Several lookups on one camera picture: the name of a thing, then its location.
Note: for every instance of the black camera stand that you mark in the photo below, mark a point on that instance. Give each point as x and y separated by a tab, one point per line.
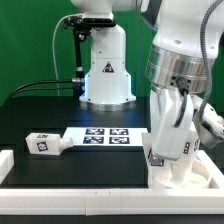
80	33

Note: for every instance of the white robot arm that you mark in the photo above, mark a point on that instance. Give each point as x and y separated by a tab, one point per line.
179	67

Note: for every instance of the white marker board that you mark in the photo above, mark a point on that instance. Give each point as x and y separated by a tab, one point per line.
103	136

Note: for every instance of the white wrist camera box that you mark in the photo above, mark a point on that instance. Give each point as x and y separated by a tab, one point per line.
211	128

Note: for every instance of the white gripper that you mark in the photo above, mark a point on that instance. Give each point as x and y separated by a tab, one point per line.
171	116

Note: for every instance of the white front fence rail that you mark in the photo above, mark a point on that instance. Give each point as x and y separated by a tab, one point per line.
110	202

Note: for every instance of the white left fence rail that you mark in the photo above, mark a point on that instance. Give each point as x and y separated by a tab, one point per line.
6	163

